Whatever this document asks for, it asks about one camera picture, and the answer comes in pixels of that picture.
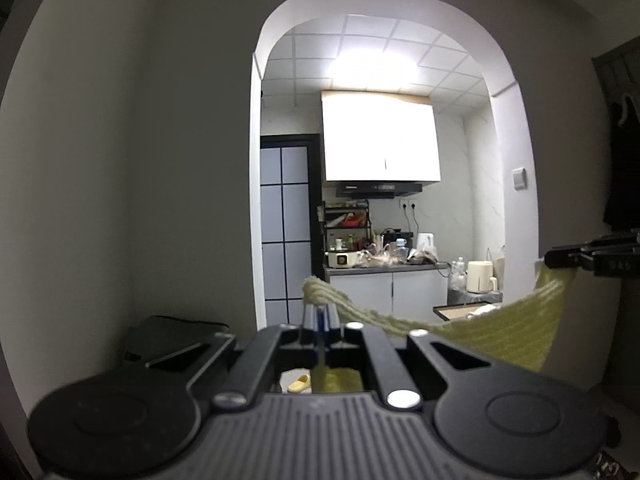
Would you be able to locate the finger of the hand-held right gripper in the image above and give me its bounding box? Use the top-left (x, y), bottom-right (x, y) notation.
top-left (543, 241), bottom-right (600, 272)

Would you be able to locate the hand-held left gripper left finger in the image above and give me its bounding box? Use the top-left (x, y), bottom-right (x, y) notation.
top-left (145, 304), bottom-right (322, 409)

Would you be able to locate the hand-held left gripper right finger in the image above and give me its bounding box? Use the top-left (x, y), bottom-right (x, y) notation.
top-left (322, 304), bottom-right (507, 409)

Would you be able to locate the yellow-green knitted towel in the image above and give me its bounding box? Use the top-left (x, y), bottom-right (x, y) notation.
top-left (302, 258), bottom-right (577, 394)

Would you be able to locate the white electric cooking pot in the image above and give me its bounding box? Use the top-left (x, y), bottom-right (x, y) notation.
top-left (325, 251), bottom-right (364, 269)

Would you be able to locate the white base cabinet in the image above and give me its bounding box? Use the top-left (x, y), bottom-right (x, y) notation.
top-left (324, 266), bottom-right (449, 319)

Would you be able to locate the dark kitchen countertop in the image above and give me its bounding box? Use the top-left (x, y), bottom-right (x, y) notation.
top-left (323, 261), bottom-right (451, 275)

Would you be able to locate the cream countertop appliance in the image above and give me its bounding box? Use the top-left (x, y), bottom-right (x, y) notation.
top-left (466, 260), bottom-right (499, 294)

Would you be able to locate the black framed glass door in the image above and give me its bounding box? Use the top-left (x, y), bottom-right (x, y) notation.
top-left (260, 134), bottom-right (324, 326)

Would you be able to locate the black kitchen storage rack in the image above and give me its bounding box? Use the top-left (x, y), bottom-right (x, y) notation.
top-left (322, 199), bottom-right (371, 256)

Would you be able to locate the wooden board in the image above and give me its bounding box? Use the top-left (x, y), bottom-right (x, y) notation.
top-left (432, 302), bottom-right (504, 324)

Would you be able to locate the black range hood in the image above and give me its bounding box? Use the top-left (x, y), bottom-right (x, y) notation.
top-left (335, 181), bottom-right (423, 199)

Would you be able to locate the dark wardrobe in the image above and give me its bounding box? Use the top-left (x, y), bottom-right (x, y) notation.
top-left (592, 35), bottom-right (640, 111)

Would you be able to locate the ceiling light panel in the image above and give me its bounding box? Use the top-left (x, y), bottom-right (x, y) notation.
top-left (330, 46), bottom-right (421, 92)

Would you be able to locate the white wall cabinet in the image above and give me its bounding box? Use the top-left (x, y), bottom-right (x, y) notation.
top-left (320, 91), bottom-right (442, 183)

